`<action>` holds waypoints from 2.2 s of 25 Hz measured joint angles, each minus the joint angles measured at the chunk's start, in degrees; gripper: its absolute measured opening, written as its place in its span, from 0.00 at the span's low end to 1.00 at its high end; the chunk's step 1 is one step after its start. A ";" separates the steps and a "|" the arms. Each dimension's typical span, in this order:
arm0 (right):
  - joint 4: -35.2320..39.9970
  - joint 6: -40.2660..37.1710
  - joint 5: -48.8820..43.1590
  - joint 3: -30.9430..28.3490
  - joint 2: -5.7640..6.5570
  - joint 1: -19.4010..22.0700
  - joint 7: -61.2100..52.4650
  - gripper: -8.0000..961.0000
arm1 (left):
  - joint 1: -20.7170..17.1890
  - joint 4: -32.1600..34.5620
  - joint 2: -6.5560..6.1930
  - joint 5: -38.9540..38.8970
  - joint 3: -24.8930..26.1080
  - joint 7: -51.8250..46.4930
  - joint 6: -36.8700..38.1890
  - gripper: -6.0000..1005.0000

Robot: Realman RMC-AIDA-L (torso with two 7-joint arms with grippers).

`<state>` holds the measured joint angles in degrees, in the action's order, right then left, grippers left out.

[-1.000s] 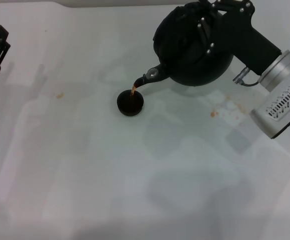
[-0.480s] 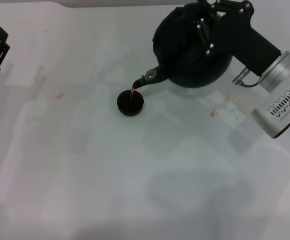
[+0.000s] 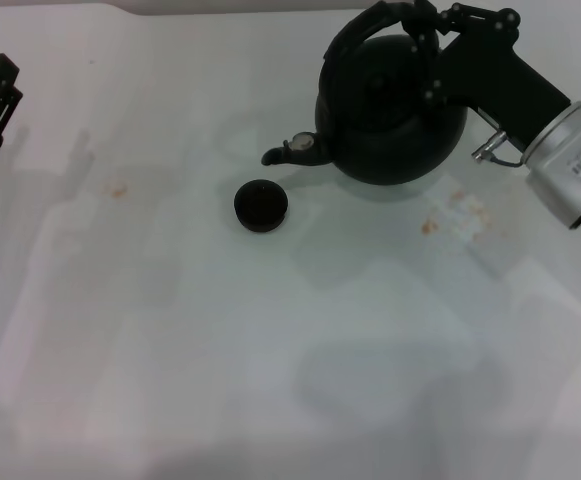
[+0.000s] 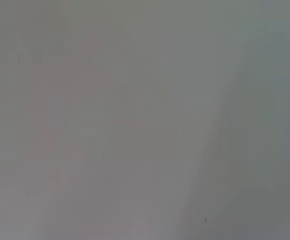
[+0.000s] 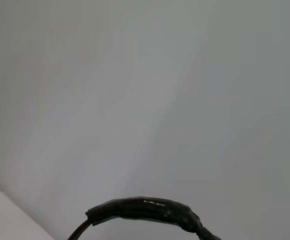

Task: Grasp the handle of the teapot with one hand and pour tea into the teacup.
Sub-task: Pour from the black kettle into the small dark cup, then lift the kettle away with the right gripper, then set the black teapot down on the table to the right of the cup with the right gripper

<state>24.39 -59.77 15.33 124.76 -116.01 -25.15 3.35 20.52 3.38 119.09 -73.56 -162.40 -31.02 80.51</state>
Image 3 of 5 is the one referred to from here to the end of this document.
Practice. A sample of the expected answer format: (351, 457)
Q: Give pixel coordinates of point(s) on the small black teacup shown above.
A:
(261, 205)

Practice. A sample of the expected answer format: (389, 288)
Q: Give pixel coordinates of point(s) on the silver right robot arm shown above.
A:
(570, 165)

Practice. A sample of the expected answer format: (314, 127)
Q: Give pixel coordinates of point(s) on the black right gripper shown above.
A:
(495, 75)

